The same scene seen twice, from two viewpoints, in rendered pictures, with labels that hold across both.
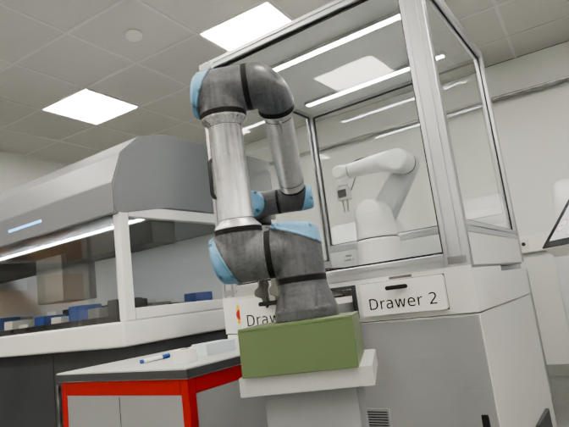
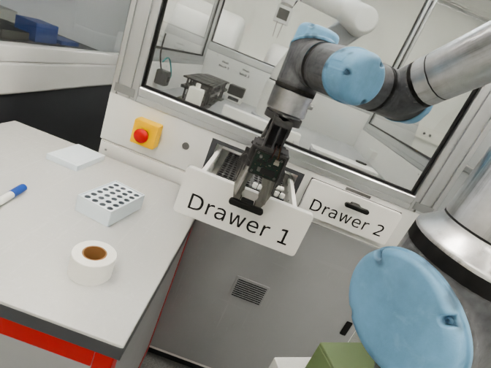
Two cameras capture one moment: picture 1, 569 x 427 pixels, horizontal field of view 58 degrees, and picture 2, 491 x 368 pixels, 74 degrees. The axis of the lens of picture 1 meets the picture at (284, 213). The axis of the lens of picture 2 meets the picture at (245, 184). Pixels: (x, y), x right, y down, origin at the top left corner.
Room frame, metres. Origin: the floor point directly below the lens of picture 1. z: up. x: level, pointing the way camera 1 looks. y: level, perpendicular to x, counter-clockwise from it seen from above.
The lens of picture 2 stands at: (1.13, 0.45, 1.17)
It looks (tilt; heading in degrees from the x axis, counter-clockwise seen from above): 20 degrees down; 325
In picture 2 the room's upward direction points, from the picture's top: 22 degrees clockwise
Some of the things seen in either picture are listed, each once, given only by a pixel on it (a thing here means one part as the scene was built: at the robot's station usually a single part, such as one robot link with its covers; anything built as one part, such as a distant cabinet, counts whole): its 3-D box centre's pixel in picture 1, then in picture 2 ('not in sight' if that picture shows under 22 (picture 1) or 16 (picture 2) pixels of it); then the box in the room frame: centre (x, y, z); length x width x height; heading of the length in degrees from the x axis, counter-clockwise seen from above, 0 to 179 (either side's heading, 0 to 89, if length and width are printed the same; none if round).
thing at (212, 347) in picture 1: (213, 347); (112, 201); (1.80, 0.30, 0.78); 0.12 x 0.08 x 0.04; 136
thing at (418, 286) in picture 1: (401, 296); (348, 212); (1.71, -0.35, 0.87); 0.29 x 0.02 x 0.11; 57
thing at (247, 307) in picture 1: (276, 312); (242, 211); (1.65, 0.06, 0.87); 0.29 x 0.02 x 0.11; 57
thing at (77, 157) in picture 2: not in sight; (77, 156); (2.05, 0.36, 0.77); 0.13 x 0.09 x 0.02; 143
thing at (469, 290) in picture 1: (383, 296); (268, 144); (2.26, -0.39, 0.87); 1.02 x 0.95 x 0.14; 57
